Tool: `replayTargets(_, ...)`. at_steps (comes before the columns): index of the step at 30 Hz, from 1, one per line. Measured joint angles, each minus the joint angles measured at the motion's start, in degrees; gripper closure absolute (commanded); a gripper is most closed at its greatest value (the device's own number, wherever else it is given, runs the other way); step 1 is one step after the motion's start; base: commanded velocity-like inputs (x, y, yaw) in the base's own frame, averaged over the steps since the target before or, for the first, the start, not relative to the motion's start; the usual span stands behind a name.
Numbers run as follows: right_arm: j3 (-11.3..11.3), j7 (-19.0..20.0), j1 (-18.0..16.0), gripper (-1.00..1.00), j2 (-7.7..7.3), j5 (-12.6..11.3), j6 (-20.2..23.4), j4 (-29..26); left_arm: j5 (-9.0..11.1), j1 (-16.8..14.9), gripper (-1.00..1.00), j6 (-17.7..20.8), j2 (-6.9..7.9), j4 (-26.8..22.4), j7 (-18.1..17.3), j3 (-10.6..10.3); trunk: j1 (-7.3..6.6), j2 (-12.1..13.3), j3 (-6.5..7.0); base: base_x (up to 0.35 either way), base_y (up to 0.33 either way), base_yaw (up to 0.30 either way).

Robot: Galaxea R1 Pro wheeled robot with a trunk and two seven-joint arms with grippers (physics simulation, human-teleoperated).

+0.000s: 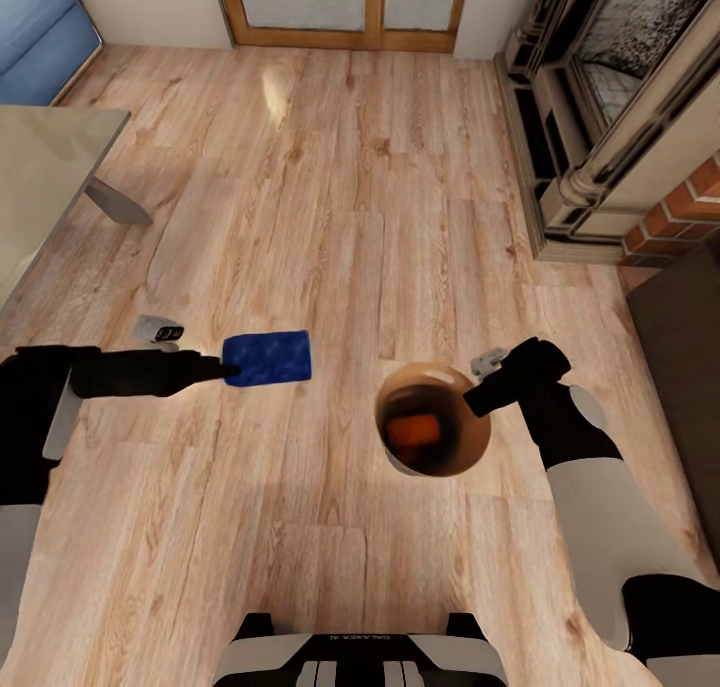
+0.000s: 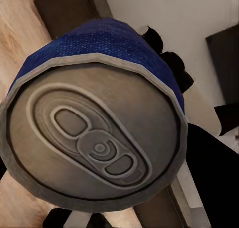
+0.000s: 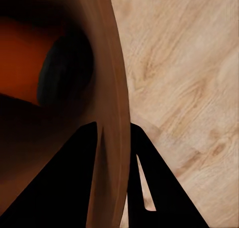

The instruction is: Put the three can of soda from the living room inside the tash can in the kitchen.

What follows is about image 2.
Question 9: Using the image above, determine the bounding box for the can of soda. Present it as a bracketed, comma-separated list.
[0, 18, 188, 213]

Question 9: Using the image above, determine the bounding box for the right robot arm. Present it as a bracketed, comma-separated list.
[136, 25, 239, 138]

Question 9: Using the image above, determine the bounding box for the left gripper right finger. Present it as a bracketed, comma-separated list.
[186, 123, 239, 228]

